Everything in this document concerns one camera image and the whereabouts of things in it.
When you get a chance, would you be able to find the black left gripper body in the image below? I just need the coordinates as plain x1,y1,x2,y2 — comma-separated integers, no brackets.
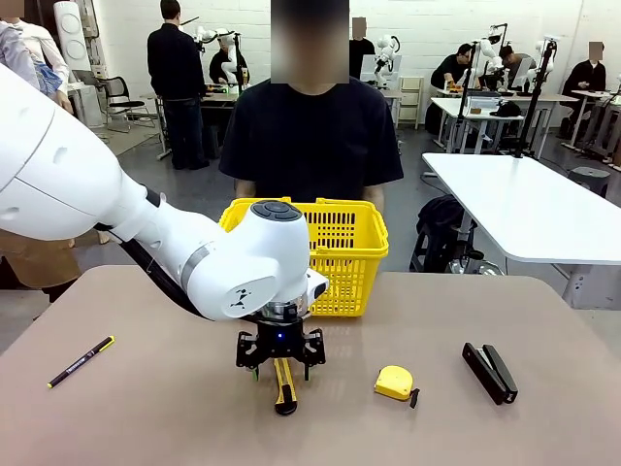
251,313,310,361

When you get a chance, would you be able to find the yellow black utility knife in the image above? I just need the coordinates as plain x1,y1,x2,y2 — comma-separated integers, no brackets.
272,357,299,416

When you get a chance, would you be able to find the black pen with yellow ends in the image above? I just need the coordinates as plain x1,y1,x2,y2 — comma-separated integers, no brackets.
47,334,116,389

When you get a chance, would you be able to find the person's left forearm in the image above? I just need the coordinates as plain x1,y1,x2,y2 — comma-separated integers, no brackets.
364,183,387,211

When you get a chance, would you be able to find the yellow plastic shopping basket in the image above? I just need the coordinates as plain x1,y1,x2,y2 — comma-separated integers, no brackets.
217,195,391,317

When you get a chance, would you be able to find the person in dark t-shirt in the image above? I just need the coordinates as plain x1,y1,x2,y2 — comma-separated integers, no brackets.
218,0,405,205

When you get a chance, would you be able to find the person in brown apron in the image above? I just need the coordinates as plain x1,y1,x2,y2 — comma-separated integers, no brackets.
0,0,82,303

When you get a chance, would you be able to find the seated person at robot station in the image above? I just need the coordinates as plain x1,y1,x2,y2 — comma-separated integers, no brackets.
209,36,249,91

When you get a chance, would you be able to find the person in black tee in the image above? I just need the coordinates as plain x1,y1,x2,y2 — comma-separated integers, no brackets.
348,17,377,82

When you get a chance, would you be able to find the standing person in black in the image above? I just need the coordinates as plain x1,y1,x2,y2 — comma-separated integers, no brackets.
147,0,211,171

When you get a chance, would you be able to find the person in black leaning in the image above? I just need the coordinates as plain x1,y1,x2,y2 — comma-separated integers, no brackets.
430,42,475,91

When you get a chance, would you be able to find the person in grey top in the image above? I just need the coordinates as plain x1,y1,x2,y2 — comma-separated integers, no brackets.
499,44,538,92

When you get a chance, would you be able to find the seated person in black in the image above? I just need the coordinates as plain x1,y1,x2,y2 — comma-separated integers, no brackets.
557,42,607,140

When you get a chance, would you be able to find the yellow tape measure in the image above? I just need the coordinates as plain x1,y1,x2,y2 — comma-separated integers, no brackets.
373,365,421,410

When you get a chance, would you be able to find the black stapler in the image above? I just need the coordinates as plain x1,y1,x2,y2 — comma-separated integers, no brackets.
461,341,519,407

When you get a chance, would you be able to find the black backpack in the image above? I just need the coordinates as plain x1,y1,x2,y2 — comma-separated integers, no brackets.
409,193,481,273

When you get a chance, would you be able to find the grey robot station table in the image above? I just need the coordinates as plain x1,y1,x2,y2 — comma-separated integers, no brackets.
154,89,243,161

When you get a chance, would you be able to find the large white table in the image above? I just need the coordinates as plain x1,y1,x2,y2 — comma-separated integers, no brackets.
421,151,621,310

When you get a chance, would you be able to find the white shelf cart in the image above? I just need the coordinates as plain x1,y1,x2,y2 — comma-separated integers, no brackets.
398,76,425,129

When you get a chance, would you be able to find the white table with cap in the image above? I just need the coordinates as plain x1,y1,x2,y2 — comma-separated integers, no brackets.
430,95,526,152

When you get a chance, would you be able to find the black office chair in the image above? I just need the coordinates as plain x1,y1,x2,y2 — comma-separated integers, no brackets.
104,76,156,133

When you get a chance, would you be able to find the black tripod stand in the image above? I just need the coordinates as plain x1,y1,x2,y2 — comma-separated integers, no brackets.
513,37,558,159
457,41,481,157

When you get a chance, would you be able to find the black cap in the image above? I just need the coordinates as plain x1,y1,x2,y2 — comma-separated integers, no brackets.
489,99,524,117

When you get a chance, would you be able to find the grey round stool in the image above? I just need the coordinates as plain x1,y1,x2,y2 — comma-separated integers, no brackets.
567,165,611,196

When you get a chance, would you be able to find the white standing air conditioner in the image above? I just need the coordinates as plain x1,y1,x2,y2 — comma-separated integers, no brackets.
53,0,93,74

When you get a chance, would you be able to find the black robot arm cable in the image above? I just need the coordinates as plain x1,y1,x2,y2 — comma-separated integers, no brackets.
94,191,217,322

